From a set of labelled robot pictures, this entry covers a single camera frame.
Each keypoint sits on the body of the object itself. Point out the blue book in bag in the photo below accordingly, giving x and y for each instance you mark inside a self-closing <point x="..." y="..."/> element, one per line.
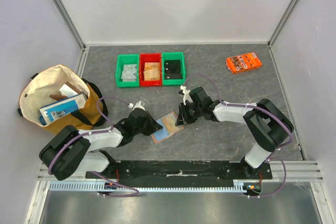
<point x="58" y="109"/>

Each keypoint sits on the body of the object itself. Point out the beige cards in red bin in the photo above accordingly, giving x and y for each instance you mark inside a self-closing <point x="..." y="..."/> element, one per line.
<point x="151" y="71"/>

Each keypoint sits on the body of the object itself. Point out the tan leather card holder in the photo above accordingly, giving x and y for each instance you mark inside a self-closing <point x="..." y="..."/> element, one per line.
<point x="162" y="134"/>

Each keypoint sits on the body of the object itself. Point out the cream and tan tote bag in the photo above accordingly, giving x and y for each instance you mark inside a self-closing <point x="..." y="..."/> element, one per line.
<point x="45" y="89"/>

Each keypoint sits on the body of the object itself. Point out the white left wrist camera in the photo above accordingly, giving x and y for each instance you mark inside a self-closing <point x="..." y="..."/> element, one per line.
<point x="138" y="105"/>

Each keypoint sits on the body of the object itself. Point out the brown item in bag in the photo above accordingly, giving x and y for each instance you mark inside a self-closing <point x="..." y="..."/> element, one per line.
<point x="58" y="97"/>

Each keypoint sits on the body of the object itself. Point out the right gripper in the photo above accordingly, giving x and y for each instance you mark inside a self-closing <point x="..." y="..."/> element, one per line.
<point x="185" y="113"/>

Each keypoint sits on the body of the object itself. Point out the beige credit card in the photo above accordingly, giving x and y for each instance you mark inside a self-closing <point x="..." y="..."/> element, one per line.
<point x="169" y="123"/>

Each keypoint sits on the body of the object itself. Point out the right green plastic bin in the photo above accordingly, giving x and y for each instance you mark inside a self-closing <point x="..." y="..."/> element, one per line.
<point x="174" y="56"/>

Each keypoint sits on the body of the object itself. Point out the left green plastic bin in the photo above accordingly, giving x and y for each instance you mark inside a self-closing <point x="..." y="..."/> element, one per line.
<point x="126" y="60"/>

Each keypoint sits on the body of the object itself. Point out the red plastic bin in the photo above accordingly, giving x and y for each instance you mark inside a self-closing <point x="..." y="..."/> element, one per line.
<point x="149" y="58"/>

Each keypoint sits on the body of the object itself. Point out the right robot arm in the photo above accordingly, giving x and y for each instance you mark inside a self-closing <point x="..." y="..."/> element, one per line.
<point x="268" y="125"/>

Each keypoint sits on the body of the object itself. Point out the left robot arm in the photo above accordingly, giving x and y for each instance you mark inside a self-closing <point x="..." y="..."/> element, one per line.
<point x="73" y="150"/>

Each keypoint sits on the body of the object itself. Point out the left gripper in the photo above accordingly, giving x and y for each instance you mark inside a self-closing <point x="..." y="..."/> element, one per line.
<point x="153" y="125"/>

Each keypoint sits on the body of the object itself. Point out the white packet in bag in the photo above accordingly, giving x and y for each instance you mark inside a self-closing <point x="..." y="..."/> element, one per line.
<point x="67" y="91"/>

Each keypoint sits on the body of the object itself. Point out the orange screw box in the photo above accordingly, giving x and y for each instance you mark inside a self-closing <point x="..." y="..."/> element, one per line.
<point x="243" y="63"/>

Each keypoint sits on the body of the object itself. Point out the black cards in green bin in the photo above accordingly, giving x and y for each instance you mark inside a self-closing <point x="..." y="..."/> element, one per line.
<point x="172" y="70"/>

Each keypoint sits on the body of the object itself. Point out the grey cards in green bin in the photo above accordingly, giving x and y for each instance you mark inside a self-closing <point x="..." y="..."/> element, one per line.
<point x="129" y="73"/>

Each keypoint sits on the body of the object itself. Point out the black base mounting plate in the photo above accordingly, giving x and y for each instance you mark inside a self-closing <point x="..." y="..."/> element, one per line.
<point x="172" y="174"/>

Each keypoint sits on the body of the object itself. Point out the green plastic bin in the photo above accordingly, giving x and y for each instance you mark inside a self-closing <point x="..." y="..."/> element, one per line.
<point x="126" y="60"/>
<point x="174" y="56"/>

